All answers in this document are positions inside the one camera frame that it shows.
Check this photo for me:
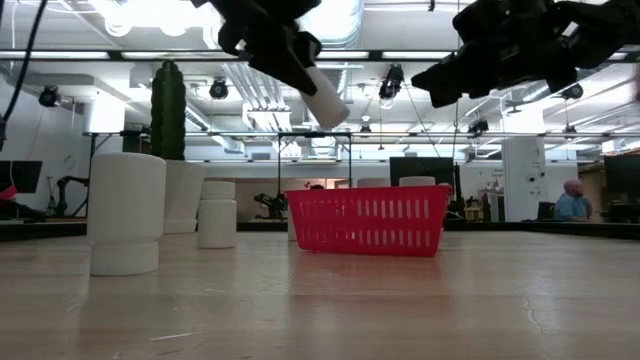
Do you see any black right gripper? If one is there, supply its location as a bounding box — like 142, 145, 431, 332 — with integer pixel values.
410, 0, 579, 109

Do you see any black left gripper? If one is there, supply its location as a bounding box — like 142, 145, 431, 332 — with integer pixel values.
192, 0, 323, 97

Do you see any white pill bottle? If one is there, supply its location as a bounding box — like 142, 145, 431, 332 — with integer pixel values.
298, 64, 351, 131
197, 180, 238, 250
87, 152, 167, 277
398, 175, 437, 189
286, 202, 301, 243

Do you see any red plastic mesh basket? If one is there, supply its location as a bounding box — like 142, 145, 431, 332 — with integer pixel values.
284, 184, 454, 258

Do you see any black screen panel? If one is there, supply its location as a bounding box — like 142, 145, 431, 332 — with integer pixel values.
389, 156, 456, 187

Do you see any green cactus plant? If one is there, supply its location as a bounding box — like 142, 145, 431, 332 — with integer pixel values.
149, 59, 188, 162

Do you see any white hexagonal plant pot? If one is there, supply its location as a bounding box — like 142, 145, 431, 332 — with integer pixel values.
162, 159, 207, 235

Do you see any person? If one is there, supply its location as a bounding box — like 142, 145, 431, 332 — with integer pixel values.
552, 178, 595, 223

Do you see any black monitor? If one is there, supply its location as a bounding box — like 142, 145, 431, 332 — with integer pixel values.
603, 154, 640, 201
0, 159, 44, 195

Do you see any black background rig frame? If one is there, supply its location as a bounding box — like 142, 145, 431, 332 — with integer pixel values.
276, 131, 353, 192

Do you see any black aluminium table frame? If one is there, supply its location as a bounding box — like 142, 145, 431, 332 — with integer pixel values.
0, 219, 640, 242

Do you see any black hanging cable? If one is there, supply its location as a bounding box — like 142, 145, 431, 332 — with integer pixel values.
0, 0, 50, 152

